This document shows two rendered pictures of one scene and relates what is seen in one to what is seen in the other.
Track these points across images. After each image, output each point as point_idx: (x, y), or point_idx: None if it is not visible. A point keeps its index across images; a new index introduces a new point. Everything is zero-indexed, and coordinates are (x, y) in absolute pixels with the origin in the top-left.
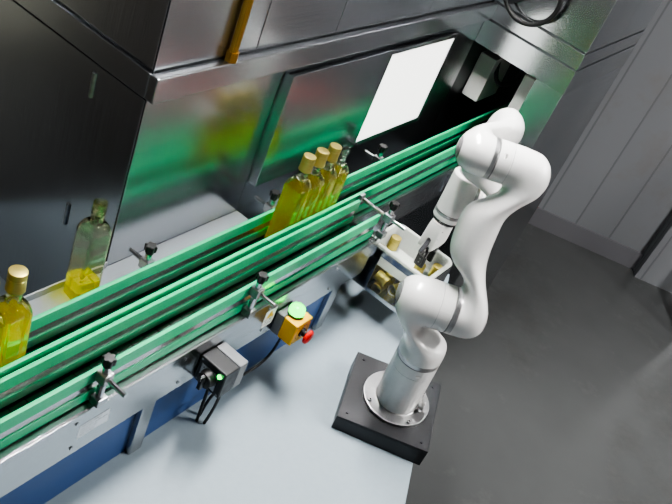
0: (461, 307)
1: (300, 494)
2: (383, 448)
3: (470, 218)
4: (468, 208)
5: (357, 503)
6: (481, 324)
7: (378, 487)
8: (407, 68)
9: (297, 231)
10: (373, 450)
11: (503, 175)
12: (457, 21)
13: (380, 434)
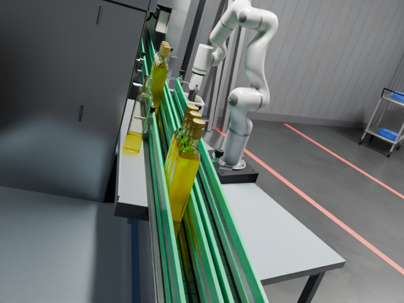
0: (261, 94)
1: (243, 211)
2: (241, 182)
3: (256, 49)
4: (252, 45)
5: (260, 204)
6: (269, 99)
7: (257, 195)
8: None
9: (169, 91)
10: (238, 184)
11: (265, 24)
12: None
13: (240, 175)
